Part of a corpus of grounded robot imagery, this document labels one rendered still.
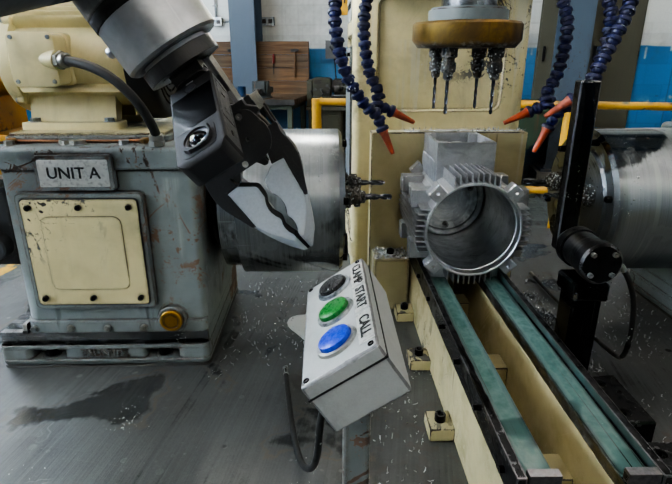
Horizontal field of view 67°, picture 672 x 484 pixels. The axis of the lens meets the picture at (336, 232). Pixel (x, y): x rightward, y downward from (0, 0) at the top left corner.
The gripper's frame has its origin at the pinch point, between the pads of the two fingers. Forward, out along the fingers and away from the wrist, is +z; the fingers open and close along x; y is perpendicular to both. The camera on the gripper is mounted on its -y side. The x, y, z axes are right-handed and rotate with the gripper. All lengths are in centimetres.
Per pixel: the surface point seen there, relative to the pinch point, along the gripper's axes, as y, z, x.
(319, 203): 28.4, 4.9, 1.3
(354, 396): -14.2, 8.6, 0.4
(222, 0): 578, -117, 53
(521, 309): 21.8, 34.1, -16.3
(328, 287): -1.6, 5.1, 0.2
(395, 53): 64, -5, -23
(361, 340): -12.6, 5.6, -2.2
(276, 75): 544, -18, 45
